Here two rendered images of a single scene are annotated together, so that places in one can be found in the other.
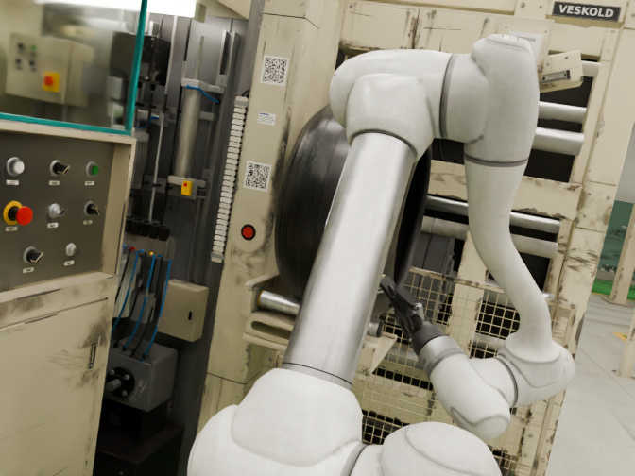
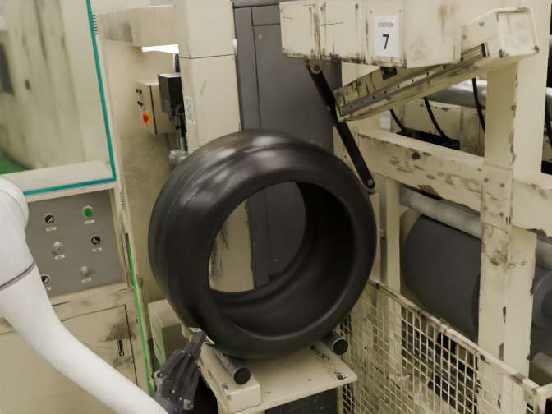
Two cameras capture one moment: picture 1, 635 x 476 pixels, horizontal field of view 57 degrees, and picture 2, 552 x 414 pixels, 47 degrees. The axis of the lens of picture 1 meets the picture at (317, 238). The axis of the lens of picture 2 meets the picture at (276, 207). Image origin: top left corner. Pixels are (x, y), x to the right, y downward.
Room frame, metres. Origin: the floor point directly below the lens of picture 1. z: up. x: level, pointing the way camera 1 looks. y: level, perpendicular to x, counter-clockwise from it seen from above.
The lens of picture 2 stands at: (0.69, -1.34, 1.77)
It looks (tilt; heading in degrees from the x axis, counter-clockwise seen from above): 18 degrees down; 51
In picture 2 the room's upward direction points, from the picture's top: 4 degrees counter-clockwise
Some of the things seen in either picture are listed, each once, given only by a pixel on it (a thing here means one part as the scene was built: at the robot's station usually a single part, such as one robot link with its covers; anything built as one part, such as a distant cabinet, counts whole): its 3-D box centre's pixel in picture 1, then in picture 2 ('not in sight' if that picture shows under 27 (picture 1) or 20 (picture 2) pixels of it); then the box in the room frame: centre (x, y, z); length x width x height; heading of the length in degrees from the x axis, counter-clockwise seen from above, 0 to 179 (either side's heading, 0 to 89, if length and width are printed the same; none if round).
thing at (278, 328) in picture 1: (312, 335); (222, 365); (1.52, -0.03, 0.84); 0.36 x 0.09 x 0.06; 73
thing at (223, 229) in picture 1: (233, 181); not in sight; (1.70, 0.27, 1.19); 0.05 x 0.04 x 0.48; 163
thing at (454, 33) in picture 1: (444, 43); (375, 27); (1.90, -0.28, 1.71); 0.61 x 0.25 x 0.15; 73
